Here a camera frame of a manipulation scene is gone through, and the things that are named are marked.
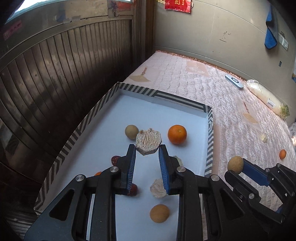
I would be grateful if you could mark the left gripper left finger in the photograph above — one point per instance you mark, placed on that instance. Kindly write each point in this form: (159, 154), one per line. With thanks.
(86, 205)

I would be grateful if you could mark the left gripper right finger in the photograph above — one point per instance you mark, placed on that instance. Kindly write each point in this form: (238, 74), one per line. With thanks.
(227, 217)

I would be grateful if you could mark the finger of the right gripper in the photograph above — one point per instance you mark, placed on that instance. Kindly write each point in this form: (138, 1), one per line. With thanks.
(241, 188)
(256, 173)

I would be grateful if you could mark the brown longan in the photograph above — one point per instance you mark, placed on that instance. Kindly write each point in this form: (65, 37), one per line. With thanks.
(159, 213)
(236, 164)

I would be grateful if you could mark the small corn cob chunk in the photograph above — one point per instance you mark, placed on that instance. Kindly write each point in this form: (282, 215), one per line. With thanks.
(264, 138)

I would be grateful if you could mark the dark red jujube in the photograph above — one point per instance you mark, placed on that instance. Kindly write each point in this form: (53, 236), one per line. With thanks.
(133, 190)

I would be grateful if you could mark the pale corn cob chunk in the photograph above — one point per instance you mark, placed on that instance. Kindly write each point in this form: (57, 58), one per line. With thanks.
(157, 189)

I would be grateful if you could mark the wrinkled red jujube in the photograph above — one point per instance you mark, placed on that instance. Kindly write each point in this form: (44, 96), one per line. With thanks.
(114, 160)

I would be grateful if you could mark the large orange mandarin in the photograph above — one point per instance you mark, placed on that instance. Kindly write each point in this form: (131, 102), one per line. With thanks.
(177, 134)

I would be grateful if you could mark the corn cob chunk with tip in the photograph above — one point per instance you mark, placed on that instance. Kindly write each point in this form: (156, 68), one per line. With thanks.
(148, 142)

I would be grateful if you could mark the large corn cob chunk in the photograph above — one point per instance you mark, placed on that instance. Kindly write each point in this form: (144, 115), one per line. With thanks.
(179, 160)

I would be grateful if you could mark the pink quilted bed cover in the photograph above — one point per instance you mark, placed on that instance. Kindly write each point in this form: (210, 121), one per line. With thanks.
(239, 119)

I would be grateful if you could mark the floral pillow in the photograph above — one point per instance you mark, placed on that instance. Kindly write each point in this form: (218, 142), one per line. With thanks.
(292, 130)

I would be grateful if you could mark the wrapped white daikon radish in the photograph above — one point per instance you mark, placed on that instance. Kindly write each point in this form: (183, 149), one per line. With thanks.
(269, 99)

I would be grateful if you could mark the striped cardboard box tray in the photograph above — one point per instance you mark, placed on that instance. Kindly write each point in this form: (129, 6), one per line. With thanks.
(101, 135)

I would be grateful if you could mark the white blue flat device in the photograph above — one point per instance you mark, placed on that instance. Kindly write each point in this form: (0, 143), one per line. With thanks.
(234, 81)

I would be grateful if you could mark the blue hanging cloth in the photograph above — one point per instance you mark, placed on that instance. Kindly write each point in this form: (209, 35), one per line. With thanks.
(271, 38)

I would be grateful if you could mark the wall calendar poster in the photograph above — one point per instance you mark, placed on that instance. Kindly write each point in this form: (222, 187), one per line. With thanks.
(294, 75)

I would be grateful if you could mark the white wall switch panel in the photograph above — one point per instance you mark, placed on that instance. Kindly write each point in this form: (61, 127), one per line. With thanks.
(283, 41)

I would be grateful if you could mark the red paper wall decoration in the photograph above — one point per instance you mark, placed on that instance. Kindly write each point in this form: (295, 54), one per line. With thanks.
(183, 6)

